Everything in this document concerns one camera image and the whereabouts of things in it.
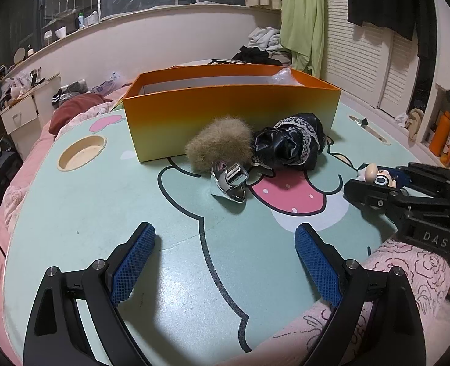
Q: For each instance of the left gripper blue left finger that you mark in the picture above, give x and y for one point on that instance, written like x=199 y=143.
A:
x=55 y=333

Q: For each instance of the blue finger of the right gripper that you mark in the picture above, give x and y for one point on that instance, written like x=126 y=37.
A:
x=403 y=176
x=368 y=194

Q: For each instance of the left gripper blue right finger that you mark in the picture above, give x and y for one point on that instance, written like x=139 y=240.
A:
x=394 y=332

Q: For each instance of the small cartoon figurine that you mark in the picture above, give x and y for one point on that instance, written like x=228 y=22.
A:
x=375 y=175

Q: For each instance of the black lace cloth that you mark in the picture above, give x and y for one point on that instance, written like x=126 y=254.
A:
x=293 y=142

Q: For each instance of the silver metal plug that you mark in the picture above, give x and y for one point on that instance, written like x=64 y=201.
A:
x=229 y=181

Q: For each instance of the brown fur pompom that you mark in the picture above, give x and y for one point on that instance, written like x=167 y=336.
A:
x=228 y=139

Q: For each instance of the orange bottle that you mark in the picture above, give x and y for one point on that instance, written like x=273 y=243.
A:
x=441 y=134

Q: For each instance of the foil wrappers in slot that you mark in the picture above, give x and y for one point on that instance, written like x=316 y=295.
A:
x=363 y=122

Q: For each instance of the green cartoon lap table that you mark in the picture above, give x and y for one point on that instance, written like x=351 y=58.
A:
x=223 y=277

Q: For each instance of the black clothes pile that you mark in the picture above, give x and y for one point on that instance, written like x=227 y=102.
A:
x=253 y=55

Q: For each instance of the white clothes pile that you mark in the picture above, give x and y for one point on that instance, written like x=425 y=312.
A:
x=265 y=38

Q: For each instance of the green hanging cloth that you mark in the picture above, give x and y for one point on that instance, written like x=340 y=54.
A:
x=303 y=33

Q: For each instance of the white desk with drawers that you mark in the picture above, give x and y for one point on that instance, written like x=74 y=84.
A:
x=24 y=120

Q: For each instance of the dark red pillow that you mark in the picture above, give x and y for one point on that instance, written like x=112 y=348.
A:
x=73 y=107

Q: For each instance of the orange gradient cardboard box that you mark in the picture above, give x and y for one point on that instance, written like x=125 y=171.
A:
x=165 y=109

